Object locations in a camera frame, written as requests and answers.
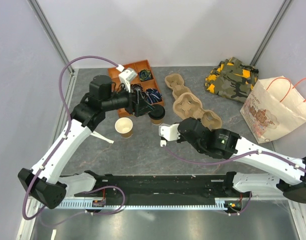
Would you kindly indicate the aluminium frame post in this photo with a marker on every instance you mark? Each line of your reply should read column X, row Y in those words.
column 286, row 4
column 39, row 13

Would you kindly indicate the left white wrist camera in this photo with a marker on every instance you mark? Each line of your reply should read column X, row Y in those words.
column 126, row 76

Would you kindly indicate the camouflage folded garment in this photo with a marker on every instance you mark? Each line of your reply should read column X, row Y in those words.
column 232, row 79

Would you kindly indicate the brown paper cup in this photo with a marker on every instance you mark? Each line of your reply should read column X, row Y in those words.
column 124, row 126
column 157, row 121

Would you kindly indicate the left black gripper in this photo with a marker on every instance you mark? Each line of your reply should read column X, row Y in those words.
column 139, row 106

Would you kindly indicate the white paper takeout bag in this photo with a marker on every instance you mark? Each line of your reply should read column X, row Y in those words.
column 273, row 109

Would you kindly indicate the blue striped rolled sock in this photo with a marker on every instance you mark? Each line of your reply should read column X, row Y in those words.
column 153, row 95

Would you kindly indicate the green rolled sock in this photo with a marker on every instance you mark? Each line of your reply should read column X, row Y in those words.
column 145, row 75

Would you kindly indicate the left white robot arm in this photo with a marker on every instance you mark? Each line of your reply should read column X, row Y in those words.
column 43, row 181

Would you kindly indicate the white wrapped straw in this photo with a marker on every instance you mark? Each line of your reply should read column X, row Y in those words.
column 99, row 136

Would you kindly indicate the cardboard cup carrier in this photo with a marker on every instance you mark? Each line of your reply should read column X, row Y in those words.
column 176, row 83
column 187, row 105

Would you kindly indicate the orange compartment tray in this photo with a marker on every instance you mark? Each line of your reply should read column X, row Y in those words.
column 137, row 66

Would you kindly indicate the right aluminium frame post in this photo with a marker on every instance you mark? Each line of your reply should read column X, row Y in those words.
column 286, row 4

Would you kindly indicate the slotted cable duct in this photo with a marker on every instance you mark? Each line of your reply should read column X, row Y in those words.
column 92, row 204

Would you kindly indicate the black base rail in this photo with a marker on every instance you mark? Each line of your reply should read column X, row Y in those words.
column 166, row 189

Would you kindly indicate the dark brown rolled sock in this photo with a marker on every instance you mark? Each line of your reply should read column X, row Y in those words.
column 136, row 88

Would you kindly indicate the left aluminium frame post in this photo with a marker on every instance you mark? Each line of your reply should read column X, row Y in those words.
column 39, row 13

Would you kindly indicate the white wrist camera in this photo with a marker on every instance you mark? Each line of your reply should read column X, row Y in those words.
column 126, row 76
column 168, row 133

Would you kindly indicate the black plastic cup lid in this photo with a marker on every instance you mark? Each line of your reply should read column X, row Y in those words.
column 158, row 112

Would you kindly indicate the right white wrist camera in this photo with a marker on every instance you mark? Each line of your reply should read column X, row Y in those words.
column 168, row 133

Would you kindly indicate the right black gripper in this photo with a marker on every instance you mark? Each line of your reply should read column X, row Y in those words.
column 181, row 139

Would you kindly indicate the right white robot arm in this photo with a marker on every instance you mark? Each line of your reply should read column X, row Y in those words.
column 287, row 173

